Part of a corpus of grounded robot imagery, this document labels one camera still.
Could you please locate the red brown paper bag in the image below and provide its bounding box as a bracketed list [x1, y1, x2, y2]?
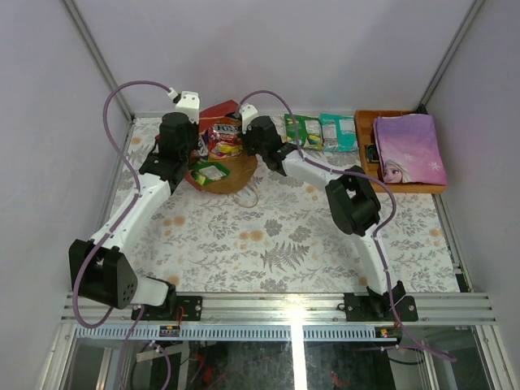
[185, 100, 258, 195]

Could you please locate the green snack packet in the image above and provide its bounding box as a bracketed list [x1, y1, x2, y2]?
[190, 161, 230, 187]
[284, 114, 323, 151]

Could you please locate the teal snack packet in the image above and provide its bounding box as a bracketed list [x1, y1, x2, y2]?
[319, 113, 358, 152]

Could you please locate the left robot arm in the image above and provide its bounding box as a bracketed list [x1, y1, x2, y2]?
[69, 112, 198, 321]

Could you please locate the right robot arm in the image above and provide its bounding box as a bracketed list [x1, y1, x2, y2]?
[240, 114, 400, 321]

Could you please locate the Fox's candy bag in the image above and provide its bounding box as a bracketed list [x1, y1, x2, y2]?
[207, 118, 242, 161]

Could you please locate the purple Frozen cloth bag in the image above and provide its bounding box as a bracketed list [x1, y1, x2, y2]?
[374, 114, 448, 185]

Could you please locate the floral table mat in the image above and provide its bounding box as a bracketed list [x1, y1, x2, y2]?
[87, 115, 462, 293]

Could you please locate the small black object in tray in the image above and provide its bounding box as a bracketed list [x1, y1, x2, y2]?
[365, 144, 379, 163]

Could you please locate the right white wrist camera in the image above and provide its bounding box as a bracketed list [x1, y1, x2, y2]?
[239, 103, 258, 133]

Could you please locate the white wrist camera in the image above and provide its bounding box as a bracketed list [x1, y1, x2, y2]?
[239, 103, 258, 133]
[167, 89, 200, 124]

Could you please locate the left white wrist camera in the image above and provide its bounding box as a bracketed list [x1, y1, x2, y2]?
[167, 89, 200, 124]

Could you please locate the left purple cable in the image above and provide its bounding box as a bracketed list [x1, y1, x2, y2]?
[71, 80, 180, 390]

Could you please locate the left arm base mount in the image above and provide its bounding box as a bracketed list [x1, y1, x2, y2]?
[141, 284, 203, 322]

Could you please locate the aluminium front rail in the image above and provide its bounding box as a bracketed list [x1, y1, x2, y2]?
[58, 292, 496, 342]

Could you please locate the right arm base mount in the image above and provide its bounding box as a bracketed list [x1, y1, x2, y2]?
[336, 280, 418, 322]

